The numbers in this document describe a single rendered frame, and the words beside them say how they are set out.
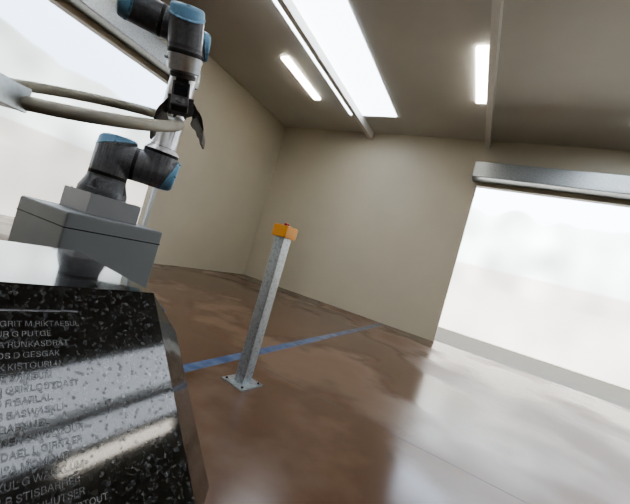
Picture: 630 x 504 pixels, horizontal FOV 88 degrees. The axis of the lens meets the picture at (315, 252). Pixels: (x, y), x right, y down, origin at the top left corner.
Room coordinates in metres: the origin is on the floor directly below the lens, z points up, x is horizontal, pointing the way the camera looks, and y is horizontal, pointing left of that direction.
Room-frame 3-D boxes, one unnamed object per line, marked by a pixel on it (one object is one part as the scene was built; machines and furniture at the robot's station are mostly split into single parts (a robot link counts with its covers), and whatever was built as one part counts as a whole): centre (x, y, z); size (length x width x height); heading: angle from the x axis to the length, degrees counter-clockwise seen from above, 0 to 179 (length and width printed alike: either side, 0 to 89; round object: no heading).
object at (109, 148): (1.44, 0.97, 1.12); 0.17 x 0.15 x 0.18; 116
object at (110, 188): (1.44, 0.98, 0.99); 0.19 x 0.19 x 0.10
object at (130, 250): (1.44, 0.98, 0.43); 0.50 x 0.50 x 0.85; 62
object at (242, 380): (2.17, 0.23, 0.54); 0.20 x 0.20 x 1.09; 56
